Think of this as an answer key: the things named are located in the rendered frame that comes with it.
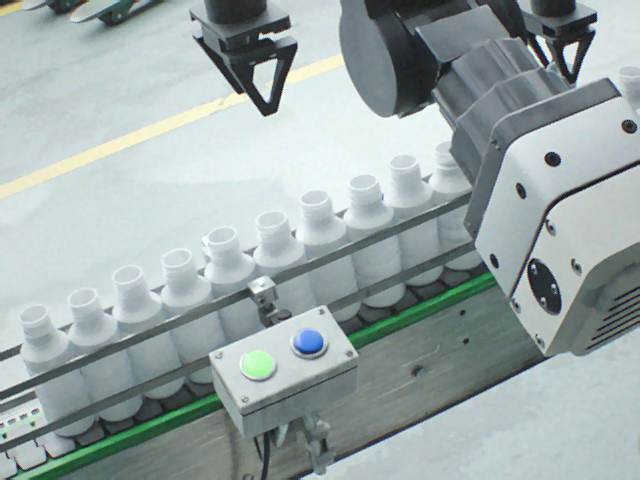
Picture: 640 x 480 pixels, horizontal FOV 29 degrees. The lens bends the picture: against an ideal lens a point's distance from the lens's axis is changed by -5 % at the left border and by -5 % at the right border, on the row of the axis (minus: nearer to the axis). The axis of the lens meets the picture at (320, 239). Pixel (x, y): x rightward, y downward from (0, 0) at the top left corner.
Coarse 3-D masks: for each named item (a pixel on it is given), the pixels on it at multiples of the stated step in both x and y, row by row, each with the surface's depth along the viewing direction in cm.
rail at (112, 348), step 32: (384, 192) 159; (416, 224) 154; (320, 256) 150; (448, 256) 158; (160, 288) 150; (384, 288) 156; (192, 320) 146; (0, 352) 144; (96, 352) 142; (32, 384) 139; (160, 384) 147; (64, 416) 143; (0, 448) 141
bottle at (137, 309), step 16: (128, 272) 146; (128, 288) 143; (144, 288) 144; (128, 304) 144; (144, 304) 144; (160, 304) 146; (128, 320) 144; (144, 320) 144; (160, 320) 146; (160, 336) 146; (128, 352) 147; (144, 352) 146; (160, 352) 147; (176, 352) 150; (144, 368) 148; (160, 368) 148; (176, 384) 150
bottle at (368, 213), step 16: (368, 176) 153; (352, 192) 151; (368, 192) 151; (352, 208) 153; (368, 208) 152; (384, 208) 153; (352, 224) 153; (368, 224) 152; (384, 224) 152; (352, 240) 154; (384, 240) 153; (352, 256) 156; (368, 256) 154; (384, 256) 154; (400, 256) 157; (368, 272) 156; (384, 272) 155; (400, 288) 158; (368, 304) 159; (384, 304) 158
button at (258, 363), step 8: (256, 352) 135; (264, 352) 135; (248, 360) 135; (256, 360) 135; (264, 360) 135; (248, 368) 134; (256, 368) 134; (264, 368) 134; (272, 368) 135; (256, 376) 134
